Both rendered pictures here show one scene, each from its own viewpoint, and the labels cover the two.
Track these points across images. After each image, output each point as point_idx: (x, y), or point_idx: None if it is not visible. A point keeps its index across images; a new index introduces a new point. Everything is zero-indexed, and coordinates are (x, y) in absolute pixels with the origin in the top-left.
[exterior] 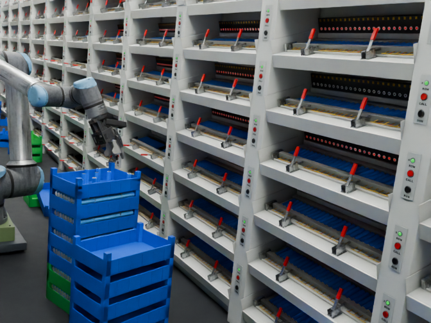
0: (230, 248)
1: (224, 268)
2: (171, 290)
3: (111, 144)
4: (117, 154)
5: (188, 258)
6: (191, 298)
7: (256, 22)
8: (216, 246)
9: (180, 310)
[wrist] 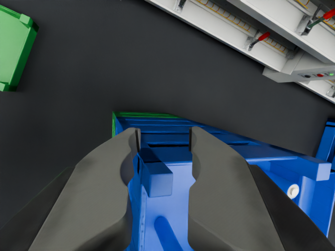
0: (330, 53)
1: (261, 23)
2: (187, 66)
3: (130, 227)
4: (132, 135)
5: (189, 8)
6: (214, 63)
7: None
8: (296, 42)
9: (223, 94)
